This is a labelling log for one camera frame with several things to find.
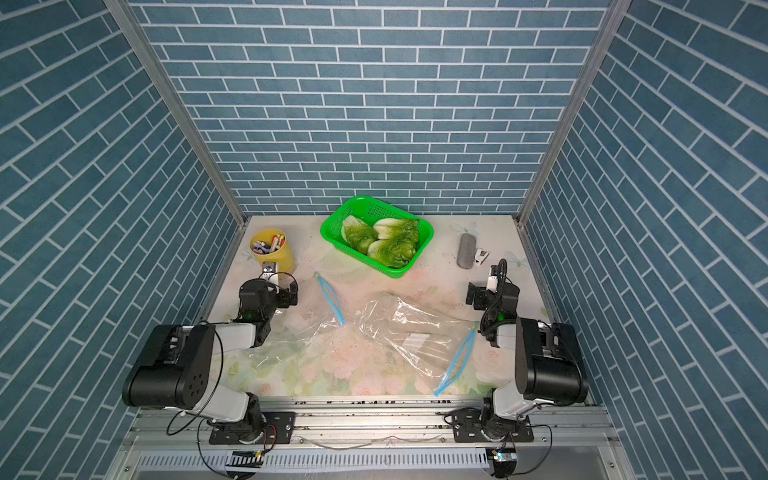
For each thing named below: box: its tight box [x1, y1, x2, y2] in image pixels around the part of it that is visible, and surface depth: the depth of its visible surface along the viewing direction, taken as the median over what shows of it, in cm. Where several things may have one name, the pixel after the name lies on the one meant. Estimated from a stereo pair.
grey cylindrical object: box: [456, 233, 477, 269], surface depth 110 cm
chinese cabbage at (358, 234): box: [340, 215, 379, 255], surface depth 107 cm
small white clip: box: [475, 248, 489, 265], surface depth 110 cm
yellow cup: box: [249, 228, 294, 273], surface depth 98 cm
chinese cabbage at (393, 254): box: [368, 239, 417, 269], surface depth 98 cm
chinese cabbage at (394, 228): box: [373, 218, 421, 241], surface depth 110 cm
